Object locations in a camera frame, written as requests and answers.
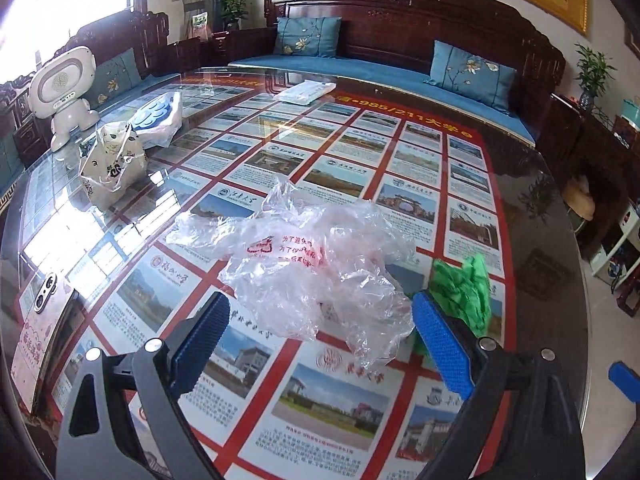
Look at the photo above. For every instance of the blue embroidered cushion right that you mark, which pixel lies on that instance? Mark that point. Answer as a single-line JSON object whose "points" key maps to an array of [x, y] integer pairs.
{"points": [[472, 76]]}

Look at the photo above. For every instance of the dark wooden side cabinet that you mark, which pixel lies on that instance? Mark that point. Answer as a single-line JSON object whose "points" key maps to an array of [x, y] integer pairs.
{"points": [[574, 144]]}

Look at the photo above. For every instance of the blue embroidered cushion left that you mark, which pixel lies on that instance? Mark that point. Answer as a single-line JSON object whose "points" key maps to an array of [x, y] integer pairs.
{"points": [[316, 37]]}

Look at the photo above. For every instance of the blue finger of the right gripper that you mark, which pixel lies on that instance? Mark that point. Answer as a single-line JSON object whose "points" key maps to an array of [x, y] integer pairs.
{"points": [[626, 380]]}

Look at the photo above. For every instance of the dark wooden armchair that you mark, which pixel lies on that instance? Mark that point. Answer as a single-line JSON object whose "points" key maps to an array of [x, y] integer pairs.
{"points": [[129, 47]]}

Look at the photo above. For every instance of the clear plastic bag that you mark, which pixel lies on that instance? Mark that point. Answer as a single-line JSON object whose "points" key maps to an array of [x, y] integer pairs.
{"points": [[298, 256]]}

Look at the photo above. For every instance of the bag with blue contents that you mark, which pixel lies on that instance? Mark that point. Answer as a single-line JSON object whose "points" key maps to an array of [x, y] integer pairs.
{"points": [[157, 121]]}

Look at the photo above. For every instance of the teal cushion on armchair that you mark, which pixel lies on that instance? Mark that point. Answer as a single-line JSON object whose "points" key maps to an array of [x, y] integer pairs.
{"points": [[113, 78]]}

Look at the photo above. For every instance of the dark wooden carved sofa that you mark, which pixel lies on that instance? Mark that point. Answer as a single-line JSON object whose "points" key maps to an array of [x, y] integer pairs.
{"points": [[391, 42]]}

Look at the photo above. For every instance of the white toy robot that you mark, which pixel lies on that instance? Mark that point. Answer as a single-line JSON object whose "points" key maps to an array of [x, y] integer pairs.
{"points": [[57, 92]]}

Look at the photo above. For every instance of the potted plant far corner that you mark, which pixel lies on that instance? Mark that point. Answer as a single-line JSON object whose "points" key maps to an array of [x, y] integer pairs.
{"points": [[233, 13]]}

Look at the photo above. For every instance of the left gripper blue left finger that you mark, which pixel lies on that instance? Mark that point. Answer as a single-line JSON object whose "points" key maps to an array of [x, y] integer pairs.
{"points": [[193, 341]]}

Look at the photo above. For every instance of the blue embroidered cushion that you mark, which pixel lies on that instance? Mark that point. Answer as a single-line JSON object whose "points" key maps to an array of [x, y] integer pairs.
{"points": [[316, 37], [472, 76]]}

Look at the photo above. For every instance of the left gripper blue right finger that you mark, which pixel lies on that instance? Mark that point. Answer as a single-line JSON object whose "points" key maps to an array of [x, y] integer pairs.
{"points": [[446, 350]]}

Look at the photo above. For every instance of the white toy storage shelf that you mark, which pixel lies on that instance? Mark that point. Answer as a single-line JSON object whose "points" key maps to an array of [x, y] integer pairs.
{"points": [[618, 255]]}

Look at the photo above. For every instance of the white printed plastic bag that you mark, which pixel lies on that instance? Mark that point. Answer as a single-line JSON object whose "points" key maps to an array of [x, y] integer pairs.
{"points": [[115, 161]]}

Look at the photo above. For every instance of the green paper ball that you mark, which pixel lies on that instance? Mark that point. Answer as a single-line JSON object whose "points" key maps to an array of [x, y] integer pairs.
{"points": [[463, 292]]}

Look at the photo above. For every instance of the potted plant right side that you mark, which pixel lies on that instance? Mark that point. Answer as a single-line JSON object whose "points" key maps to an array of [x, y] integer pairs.
{"points": [[594, 74]]}

